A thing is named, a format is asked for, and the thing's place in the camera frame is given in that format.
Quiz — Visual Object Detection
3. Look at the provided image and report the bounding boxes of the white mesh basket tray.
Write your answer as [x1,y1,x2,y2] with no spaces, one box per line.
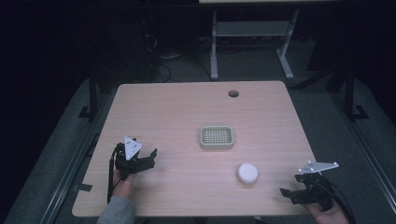
[199,125,235,150]

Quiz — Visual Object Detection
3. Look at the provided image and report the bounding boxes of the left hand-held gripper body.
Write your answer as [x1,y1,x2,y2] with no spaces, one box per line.
[113,135,149,181]

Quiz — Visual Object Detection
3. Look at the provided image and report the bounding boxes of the person's left hand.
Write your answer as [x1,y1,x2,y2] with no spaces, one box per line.
[112,169,138,201]

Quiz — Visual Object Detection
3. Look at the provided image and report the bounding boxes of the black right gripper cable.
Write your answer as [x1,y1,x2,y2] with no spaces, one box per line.
[320,176,357,224]

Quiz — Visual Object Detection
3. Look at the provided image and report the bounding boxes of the person's right hand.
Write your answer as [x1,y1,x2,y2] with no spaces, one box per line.
[303,199,352,224]

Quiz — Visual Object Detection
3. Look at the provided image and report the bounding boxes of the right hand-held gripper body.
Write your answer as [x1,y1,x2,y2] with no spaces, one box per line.
[297,160,340,212]

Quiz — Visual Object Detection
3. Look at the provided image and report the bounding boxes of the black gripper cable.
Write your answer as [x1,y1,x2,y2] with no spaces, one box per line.
[106,143,123,204]
[320,176,357,224]

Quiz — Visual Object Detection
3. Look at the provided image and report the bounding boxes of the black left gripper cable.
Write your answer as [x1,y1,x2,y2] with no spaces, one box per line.
[106,143,123,204]

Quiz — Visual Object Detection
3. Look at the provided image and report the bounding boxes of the black tape strip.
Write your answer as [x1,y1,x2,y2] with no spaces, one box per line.
[72,183,93,192]

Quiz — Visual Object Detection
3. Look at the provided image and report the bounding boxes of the white metal desk frame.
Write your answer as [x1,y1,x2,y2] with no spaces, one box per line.
[209,8,301,82]

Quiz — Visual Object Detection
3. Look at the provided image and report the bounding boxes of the black floor cables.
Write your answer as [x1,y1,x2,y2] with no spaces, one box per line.
[143,18,213,84]

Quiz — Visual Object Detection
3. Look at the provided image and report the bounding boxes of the white round soap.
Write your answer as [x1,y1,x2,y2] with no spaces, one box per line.
[235,162,260,185]

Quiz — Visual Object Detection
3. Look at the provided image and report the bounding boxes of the black metal stand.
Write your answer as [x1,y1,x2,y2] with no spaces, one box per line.
[344,66,370,121]
[78,66,98,120]

